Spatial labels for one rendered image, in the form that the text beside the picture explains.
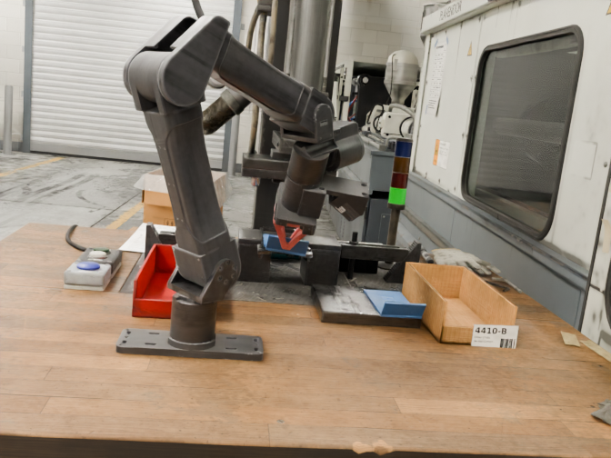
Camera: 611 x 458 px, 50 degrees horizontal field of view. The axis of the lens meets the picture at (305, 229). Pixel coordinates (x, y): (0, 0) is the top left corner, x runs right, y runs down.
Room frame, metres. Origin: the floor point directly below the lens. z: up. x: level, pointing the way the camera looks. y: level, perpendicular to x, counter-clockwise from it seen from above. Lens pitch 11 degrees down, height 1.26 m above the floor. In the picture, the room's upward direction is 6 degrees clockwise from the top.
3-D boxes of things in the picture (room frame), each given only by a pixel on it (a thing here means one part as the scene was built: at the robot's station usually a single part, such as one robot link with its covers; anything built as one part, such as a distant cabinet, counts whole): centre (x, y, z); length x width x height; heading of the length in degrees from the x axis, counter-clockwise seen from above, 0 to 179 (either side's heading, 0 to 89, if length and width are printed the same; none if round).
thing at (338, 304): (1.13, -0.12, 0.91); 0.17 x 0.16 x 0.02; 97
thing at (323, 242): (1.29, 0.03, 0.98); 0.20 x 0.10 x 0.01; 97
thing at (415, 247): (1.35, -0.21, 0.95); 0.06 x 0.03 x 0.09; 97
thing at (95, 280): (1.11, 0.37, 0.90); 0.07 x 0.07 x 0.06; 7
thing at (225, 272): (0.88, 0.14, 1.00); 0.09 x 0.06 x 0.06; 46
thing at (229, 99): (1.55, 0.19, 1.25); 0.19 x 0.07 x 0.19; 97
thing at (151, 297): (1.10, 0.21, 0.93); 0.25 x 0.12 x 0.06; 7
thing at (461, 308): (1.12, -0.28, 0.93); 0.25 x 0.13 x 0.08; 7
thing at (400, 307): (1.11, -0.16, 0.93); 0.15 x 0.07 x 0.03; 8
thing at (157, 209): (4.73, 0.89, 0.40); 0.67 x 0.60 x 0.50; 179
